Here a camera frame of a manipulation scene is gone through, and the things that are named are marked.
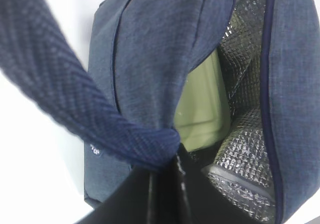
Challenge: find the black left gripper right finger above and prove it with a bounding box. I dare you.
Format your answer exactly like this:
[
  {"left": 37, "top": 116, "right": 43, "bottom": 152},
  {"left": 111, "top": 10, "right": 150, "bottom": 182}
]
[{"left": 174, "top": 145, "right": 276, "bottom": 224}]

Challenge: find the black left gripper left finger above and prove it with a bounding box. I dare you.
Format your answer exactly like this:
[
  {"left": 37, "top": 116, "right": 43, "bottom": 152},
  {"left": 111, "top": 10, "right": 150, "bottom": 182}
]
[{"left": 77, "top": 165, "right": 175, "bottom": 224}]

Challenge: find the green lid glass container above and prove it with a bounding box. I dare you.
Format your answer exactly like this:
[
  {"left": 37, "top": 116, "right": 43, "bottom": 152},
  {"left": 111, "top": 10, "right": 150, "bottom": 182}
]
[{"left": 174, "top": 50, "right": 231, "bottom": 152}]

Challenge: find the dark blue lunch bag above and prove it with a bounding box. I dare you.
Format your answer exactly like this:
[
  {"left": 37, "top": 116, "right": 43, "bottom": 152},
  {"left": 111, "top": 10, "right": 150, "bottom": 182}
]
[{"left": 0, "top": 0, "right": 320, "bottom": 224}]

